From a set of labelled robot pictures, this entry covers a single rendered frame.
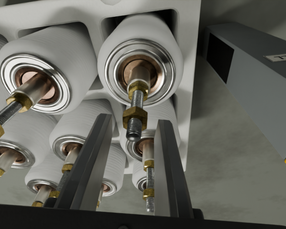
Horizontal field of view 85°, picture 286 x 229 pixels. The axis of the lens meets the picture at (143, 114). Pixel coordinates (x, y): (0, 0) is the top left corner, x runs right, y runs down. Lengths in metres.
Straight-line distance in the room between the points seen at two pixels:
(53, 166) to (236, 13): 0.51
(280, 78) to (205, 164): 0.61
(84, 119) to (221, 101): 0.41
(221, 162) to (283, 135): 0.59
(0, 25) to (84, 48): 0.11
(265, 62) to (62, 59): 0.22
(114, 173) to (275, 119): 0.27
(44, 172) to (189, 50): 0.35
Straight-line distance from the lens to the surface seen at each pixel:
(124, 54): 0.16
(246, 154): 0.78
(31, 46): 0.20
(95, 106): 0.29
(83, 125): 0.25
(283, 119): 0.20
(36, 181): 0.40
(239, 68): 0.27
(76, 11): 0.25
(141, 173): 0.32
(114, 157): 0.35
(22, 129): 0.32
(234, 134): 0.66
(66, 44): 0.22
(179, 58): 0.17
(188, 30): 0.24
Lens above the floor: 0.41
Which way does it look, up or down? 51 degrees down
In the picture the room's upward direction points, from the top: 177 degrees counter-clockwise
